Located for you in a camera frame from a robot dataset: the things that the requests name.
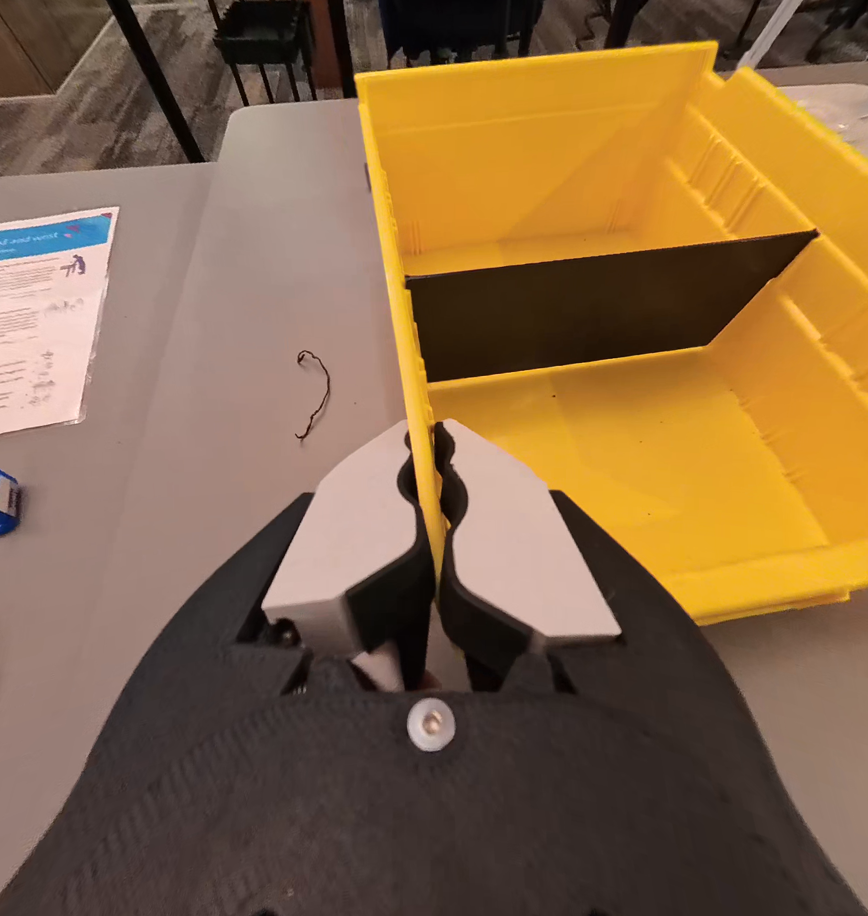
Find black twist tie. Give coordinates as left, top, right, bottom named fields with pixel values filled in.
left=295, top=350, right=333, bottom=442

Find laminated instruction sheet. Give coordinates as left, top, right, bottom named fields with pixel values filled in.
left=0, top=206, right=120, bottom=440

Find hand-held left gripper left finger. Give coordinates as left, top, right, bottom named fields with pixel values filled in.
left=262, top=421, right=436, bottom=693

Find black bin divider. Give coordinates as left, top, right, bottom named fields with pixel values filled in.
left=405, top=230, right=820, bottom=384

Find yellow plastic bin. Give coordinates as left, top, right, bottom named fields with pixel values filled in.
left=354, top=42, right=868, bottom=627

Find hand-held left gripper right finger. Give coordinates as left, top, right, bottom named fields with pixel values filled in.
left=434, top=421, right=623, bottom=693

